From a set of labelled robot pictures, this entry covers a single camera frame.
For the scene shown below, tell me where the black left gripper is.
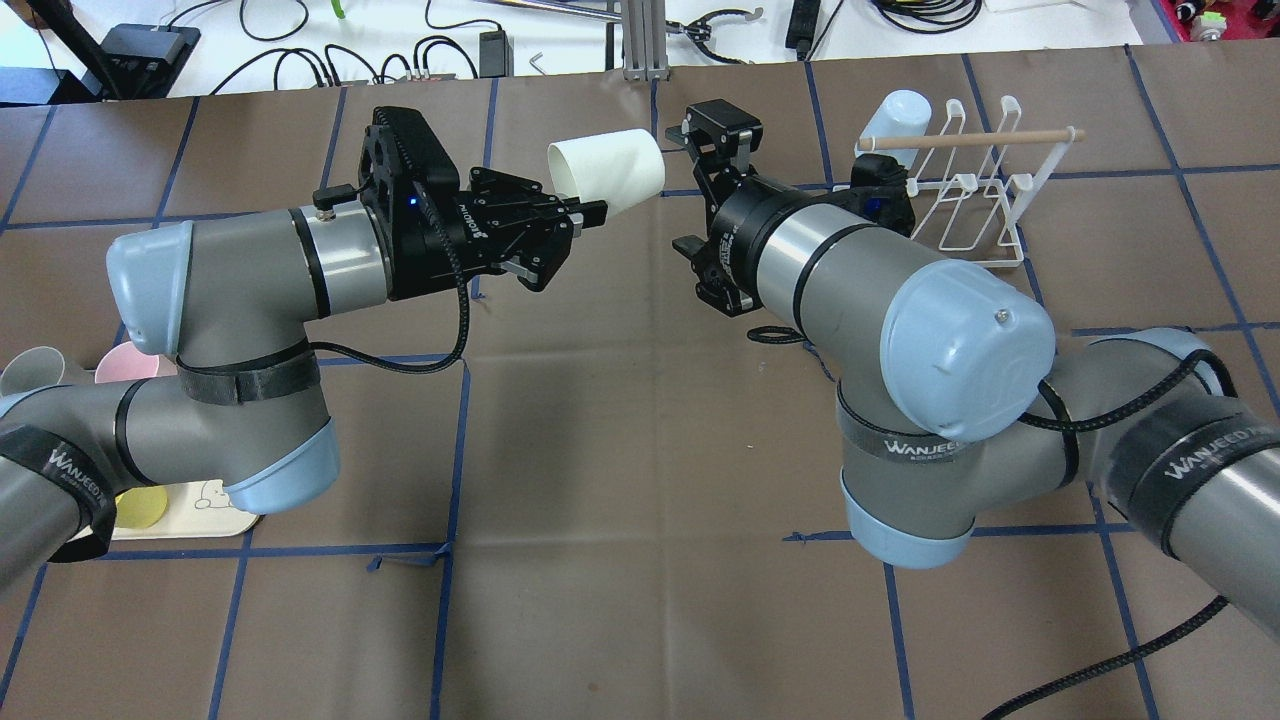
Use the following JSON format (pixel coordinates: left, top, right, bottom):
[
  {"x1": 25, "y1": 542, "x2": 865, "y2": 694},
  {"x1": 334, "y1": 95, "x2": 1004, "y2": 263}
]
[{"x1": 433, "y1": 167, "x2": 609, "y2": 292}]

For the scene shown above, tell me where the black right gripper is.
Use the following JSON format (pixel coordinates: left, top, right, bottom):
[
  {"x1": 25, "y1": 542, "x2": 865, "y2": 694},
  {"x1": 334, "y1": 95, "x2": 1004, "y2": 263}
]
[{"x1": 666, "y1": 99, "x2": 791, "y2": 316}]

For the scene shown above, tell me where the light blue ikea cup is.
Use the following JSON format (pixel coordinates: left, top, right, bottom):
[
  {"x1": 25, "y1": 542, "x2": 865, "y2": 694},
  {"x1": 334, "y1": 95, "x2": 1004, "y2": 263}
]
[{"x1": 861, "y1": 88, "x2": 932, "y2": 138}]

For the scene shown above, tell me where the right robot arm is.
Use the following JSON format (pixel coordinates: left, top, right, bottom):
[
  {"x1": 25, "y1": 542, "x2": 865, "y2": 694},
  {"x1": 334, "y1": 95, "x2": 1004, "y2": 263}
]
[{"x1": 666, "y1": 99, "x2": 1279, "y2": 634}]

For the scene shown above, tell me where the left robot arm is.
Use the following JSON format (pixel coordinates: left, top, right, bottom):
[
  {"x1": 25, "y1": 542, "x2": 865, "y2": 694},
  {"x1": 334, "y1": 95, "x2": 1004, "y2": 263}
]
[{"x1": 3, "y1": 161, "x2": 623, "y2": 589}]

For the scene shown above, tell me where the pink ikea cup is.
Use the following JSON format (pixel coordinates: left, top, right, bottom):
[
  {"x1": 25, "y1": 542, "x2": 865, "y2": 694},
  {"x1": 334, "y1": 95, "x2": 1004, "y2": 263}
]
[{"x1": 93, "y1": 341, "x2": 177, "y2": 384}]

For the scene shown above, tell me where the yellow ikea cup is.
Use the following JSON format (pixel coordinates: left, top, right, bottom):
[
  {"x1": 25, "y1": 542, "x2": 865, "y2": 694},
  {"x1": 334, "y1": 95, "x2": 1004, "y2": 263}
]
[{"x1": 115, "y1": 486, "x2": 170, "y2": 530}]

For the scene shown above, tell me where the grey ikea cup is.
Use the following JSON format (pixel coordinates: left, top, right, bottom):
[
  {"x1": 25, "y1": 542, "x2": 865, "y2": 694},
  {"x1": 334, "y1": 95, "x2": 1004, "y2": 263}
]
[{"x1": 1, "y1": 346, "x2": 67, "y2": 396}]

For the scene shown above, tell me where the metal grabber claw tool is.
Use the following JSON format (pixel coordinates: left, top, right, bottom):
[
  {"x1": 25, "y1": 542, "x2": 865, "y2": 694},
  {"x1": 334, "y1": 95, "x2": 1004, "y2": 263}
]
[{"x1": 668, "y1": 8, "x2": 765, "y2": 63}]

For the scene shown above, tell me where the hex allen key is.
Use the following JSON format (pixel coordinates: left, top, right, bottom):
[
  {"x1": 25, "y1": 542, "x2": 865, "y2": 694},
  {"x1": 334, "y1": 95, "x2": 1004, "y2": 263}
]
[{"x1": 527, "y1": 53, "x2": 549, "y2": 76}]

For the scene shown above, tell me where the black power adapter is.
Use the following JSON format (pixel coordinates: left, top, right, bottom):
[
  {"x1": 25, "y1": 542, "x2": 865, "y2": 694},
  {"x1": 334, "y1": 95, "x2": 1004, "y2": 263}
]
[{"x1": 477, "y1": 29, "x2": 515, "y2": 78}]

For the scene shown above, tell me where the cream plastic tray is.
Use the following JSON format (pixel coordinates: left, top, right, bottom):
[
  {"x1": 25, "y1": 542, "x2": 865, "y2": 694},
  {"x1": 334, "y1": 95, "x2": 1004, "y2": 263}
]
[{"x1": 114, "y1": 479, "x2": 260, "y2": 541}]

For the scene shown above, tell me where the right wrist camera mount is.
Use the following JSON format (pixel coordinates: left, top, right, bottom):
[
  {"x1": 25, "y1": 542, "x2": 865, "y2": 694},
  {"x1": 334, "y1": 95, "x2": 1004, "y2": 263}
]
[{"x1": 849, "y1": 152, "x2": 916, "y2": 237}]

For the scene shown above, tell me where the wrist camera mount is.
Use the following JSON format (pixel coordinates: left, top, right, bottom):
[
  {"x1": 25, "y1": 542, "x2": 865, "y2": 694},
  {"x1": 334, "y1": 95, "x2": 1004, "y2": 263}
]
[
  {"x1": 849, "y1": 152, "x2": 916, "y2": 237},
  {"x1": 312, "y1": 106, "x2": 467, "y2": 301}
]

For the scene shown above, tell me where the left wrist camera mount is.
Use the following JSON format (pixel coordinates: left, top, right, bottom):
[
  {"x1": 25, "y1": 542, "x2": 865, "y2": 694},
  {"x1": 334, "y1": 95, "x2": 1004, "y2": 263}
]
[{"x1": 312, "y1": 106, "x2": 467, "y2": 301}]

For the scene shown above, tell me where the aluminium frame post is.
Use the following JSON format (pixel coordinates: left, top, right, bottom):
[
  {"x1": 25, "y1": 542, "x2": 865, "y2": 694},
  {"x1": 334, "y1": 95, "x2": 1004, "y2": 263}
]
[{"x1": 620, "y1": 0, "x2": 669, "y2": 82}]

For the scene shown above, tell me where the white wire cup rack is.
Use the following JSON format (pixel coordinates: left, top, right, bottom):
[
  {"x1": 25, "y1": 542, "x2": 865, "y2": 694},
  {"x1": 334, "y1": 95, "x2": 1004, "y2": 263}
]
[{"x1": 855, "y1": 95, "x2": 1085, "y2": 268}]

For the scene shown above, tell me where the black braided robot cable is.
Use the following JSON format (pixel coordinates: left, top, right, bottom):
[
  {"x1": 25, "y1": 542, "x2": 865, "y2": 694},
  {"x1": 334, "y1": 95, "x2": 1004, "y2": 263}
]
[{"x1": 980, "y1": 340, "x2": 1236, "y2": 720}]

